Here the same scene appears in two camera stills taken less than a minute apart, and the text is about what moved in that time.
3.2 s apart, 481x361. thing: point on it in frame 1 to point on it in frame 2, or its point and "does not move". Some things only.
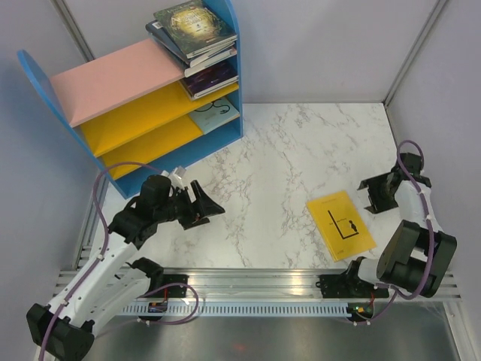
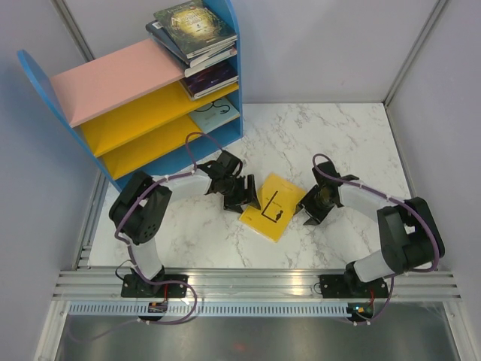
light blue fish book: x=214 y=114 does not move
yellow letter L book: x=342 y=229 to x=278 y=198
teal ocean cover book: x=232 y=53 does not move
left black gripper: x=204 y=206 to x=249 y=195
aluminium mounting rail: x=278 y=284 does not move
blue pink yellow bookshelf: x=132 y=112 does not move
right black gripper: x=382 y=205 to x=307 y=200
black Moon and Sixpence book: x=198 y=86 does not move
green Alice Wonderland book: x=195 y=28 does not move
